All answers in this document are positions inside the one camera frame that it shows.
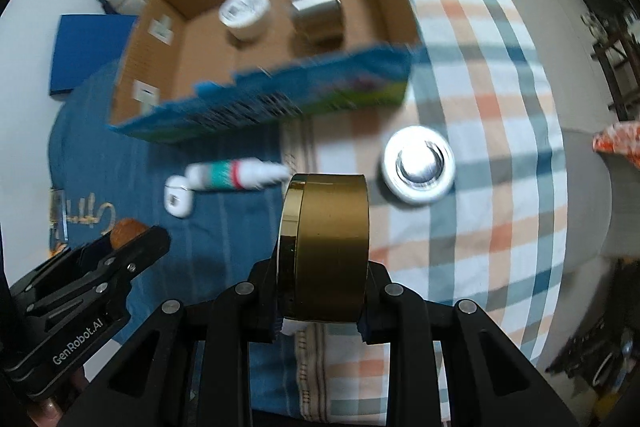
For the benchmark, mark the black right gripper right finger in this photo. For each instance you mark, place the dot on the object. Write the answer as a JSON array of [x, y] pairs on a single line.
[[489, 380]]

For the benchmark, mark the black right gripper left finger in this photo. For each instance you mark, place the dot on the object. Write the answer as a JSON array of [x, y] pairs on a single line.
[[188, 366]]

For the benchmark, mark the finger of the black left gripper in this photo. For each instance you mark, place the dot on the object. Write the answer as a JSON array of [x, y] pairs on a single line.
[[73, 272]]

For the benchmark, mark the small brown round object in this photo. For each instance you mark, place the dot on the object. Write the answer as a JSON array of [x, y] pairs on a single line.
[[125, 231]]

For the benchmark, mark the white spray bottle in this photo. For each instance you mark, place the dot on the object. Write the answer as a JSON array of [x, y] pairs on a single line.
[[245, 174]]

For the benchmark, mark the gold round tin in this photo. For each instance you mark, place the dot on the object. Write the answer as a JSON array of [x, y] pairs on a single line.
[[322, 252]]

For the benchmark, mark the silver round tin lid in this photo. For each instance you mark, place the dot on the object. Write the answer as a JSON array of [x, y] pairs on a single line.
[[418, 165]]

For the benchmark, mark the white round jar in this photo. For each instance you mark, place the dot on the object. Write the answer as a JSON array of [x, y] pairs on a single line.
[[246, 20]]

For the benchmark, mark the silver metal cup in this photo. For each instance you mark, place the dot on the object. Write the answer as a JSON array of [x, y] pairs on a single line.
[[318, 21]]

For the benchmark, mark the blue striped bed sheet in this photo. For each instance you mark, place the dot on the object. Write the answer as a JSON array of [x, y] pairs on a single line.
[[106, 177]]

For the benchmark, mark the plaid checked quilt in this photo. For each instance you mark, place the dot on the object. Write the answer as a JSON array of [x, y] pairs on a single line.
[[498, 236]]

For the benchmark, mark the blue foam mat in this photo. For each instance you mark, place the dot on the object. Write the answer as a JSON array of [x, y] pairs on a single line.
[[84, 43]]

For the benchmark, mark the orange white patterned cloth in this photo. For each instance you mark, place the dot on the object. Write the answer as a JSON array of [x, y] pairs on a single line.
[[622, 138]]

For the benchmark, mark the open cardboard box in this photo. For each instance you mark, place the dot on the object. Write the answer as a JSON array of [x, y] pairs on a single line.
[[183, 74]]

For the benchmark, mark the dark wooden stool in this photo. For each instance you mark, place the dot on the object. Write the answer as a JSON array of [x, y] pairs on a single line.
[[616, 50]]

